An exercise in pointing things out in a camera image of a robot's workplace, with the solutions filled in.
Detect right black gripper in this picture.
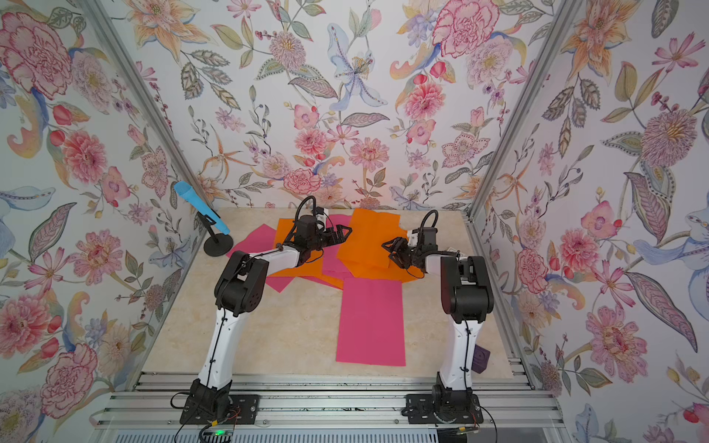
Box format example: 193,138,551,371
383,236,423,268

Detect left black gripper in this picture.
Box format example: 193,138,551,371
305,222,350,252

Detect orange paper sheet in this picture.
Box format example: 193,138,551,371
343,260,424,284
338,209,405,269
266,245,343,290

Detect orange paper bottom sheet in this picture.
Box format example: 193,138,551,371
343,260,424,284

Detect pink paper far left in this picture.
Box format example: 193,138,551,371
226,224,293,293

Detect blue microphone on stand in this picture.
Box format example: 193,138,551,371
175,181,234,257

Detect purple cube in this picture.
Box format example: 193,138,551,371
472,345,491,374

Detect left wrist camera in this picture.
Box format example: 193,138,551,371
313,212,328,231

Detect left aluminium corner post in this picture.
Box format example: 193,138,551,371
71,0,214,214

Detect aluminium corner post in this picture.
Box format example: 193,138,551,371
71,0,214,214
467,0,583,220

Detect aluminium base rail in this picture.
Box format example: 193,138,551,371
90,372,571,442

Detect right aluminium corner post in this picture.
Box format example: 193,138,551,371
467,0,583,220

